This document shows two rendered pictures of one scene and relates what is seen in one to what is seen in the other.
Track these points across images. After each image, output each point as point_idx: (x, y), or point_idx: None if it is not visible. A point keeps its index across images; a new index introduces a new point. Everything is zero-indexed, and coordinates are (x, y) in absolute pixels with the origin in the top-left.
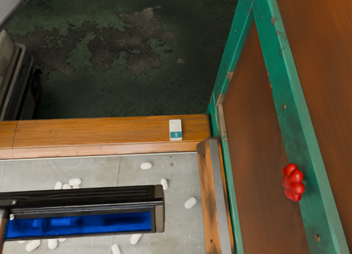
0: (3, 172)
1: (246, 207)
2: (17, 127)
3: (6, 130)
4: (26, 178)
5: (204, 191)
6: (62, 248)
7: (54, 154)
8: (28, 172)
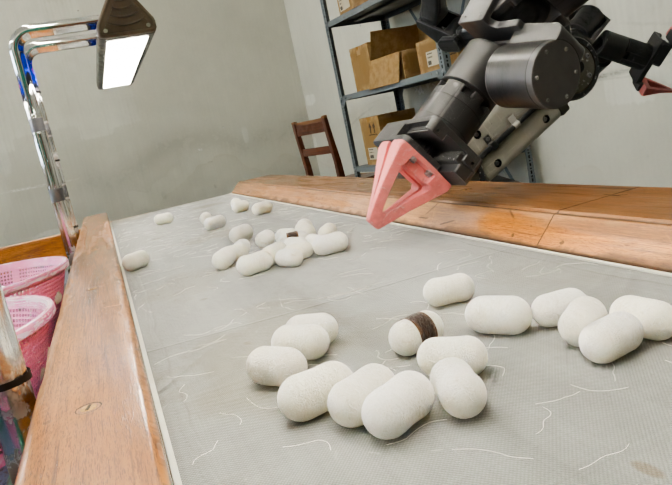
0: (477, 257)
1: None
2: (624, 192)
3: (589, 192)
4: (505, 278)
5: None
6: (299, 447)
7: (664, 256)
8: (528, 271)
